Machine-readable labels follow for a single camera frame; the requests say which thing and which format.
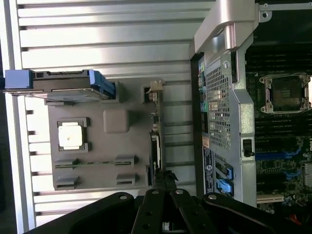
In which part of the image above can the blue card retention latch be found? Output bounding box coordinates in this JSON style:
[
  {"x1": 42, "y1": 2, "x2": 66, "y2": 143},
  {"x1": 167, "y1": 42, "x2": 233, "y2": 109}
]
[{"x1": 214, "y1": 166, "x2": 236, "y2": 196}]

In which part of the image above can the green RAM stick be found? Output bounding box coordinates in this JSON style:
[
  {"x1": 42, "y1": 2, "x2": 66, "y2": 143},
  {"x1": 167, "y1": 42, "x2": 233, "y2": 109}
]
[{"x1": 55, "y1": 160, "x2": 134, "y2": 170}]

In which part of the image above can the grey parts rack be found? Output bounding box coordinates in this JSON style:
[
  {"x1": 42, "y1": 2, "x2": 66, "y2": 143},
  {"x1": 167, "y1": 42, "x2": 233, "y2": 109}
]
[{"x1": 47, "y1": 78, "x2": 167, "y2": 191}]

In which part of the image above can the white expansion slot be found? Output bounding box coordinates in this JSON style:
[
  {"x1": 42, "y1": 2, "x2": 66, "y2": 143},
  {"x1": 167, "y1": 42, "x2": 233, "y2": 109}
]
[{"x1": 256, "y1": 194, "x2": 285, "y2": 205}]

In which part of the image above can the green motherboard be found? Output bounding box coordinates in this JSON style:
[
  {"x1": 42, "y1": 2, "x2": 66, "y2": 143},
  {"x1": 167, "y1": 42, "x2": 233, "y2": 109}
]
[{"x1": 245, "y1": 45, "x2": 312, "y2": 213}]

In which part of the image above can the blue expansion slot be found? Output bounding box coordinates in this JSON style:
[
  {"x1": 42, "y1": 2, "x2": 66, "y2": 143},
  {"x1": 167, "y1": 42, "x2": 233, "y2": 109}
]
[{"x1": 255, "y1": 150, "x2": 306, "y2": 160}]

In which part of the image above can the open grey PC case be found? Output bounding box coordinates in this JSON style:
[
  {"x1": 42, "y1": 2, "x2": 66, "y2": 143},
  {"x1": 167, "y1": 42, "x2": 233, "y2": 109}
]
[{"x1": 190, "y1": 0, "x2": 312, "y2": 213}]

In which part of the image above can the silver CPU chip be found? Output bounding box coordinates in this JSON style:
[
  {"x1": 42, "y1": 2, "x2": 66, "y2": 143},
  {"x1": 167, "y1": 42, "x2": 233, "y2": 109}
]
[{"x1": 58, "y1": 121, "x2": 85, "y2": 150}]

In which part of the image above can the CPU socket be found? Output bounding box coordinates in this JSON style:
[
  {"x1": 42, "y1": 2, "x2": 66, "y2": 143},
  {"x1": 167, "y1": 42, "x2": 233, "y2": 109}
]
[{"x1": 258, "y1": 73, "x2": 312, "y2": 115}]

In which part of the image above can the hard disk with blue caddy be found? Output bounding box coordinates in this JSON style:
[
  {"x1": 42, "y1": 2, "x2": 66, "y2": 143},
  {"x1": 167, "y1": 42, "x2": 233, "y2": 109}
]
[{"x1": 2, "y1": 69, "x2": 117, "y2": 102}]

